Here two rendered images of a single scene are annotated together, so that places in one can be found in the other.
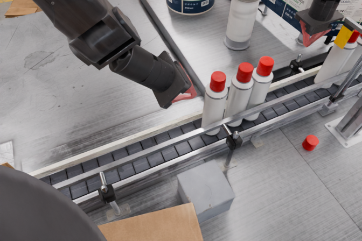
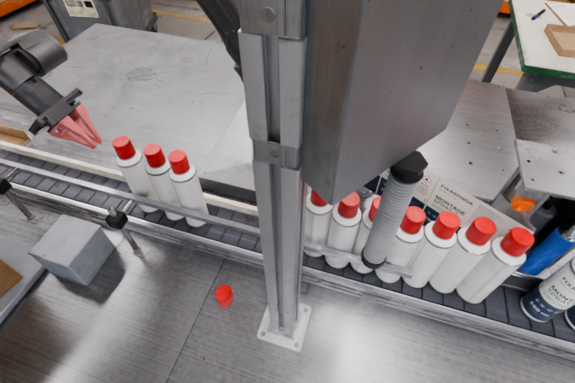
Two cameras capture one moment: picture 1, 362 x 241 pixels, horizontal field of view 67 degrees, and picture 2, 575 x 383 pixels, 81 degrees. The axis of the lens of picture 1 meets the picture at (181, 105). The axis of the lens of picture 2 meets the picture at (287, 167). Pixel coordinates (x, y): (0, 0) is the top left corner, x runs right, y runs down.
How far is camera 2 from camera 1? 0.69 m
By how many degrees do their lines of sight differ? 27
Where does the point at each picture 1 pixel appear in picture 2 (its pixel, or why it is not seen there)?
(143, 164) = (73, 192)
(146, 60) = (10, 78)
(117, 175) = (50, 186)
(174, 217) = not seen: outside the picture
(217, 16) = not seen: hidden behind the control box
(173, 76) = (46, 108)
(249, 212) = (94, 303)
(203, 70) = (221, 153)
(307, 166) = (194, 315)
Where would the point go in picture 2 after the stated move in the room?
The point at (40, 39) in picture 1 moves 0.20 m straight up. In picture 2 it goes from (161, 59) to (145, 8)
